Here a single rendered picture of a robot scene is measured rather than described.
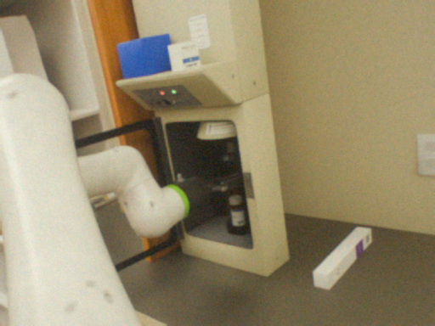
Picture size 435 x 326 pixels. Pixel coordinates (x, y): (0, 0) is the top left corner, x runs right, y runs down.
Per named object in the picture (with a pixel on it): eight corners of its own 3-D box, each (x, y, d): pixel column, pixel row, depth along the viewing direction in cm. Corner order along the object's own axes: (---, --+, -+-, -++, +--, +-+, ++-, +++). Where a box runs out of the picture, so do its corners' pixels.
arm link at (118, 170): (30, 232, 81) (69, 202, 75) (0, 178, 82) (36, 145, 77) (131, 196, 112) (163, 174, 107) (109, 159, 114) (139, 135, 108)
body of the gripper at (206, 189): (200, 182, 110) (222, 170, 116) (175, 179, 116) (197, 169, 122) (205, 209, 112) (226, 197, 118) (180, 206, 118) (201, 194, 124)
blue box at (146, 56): (150, 73, 122) (144, 39, 120) (176, 69, 115) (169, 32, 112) (123, 80, 116) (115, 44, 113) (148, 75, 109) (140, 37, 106)
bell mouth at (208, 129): (223, 123, 135) (221, 106, 134) (273, 122, 122) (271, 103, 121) (184, 139, 124) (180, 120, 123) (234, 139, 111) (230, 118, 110)
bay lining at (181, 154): (234, 205, 152) (217, 103, 142) (302, 215, 133) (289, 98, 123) (185, 233, 137) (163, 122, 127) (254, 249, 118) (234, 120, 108)
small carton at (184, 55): (189, 67, 109) (184, 42, 107) (200, 65, 105) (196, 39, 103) (172, 71, 107) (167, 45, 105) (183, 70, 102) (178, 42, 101)
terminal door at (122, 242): (178, 242, 138) (153, 116, 126) (93, 283, 123) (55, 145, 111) (177, 241, 139) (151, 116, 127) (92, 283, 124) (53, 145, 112)
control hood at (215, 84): (153, 109, 128) (145, 74, 125) (243, 102, 104) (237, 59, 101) (122, 118, 121) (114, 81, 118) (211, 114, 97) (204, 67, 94)
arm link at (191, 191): (166, 220, 115) (192, 224, 108) (157, 177, 111) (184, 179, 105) (181, 211, 119) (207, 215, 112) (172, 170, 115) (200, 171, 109)
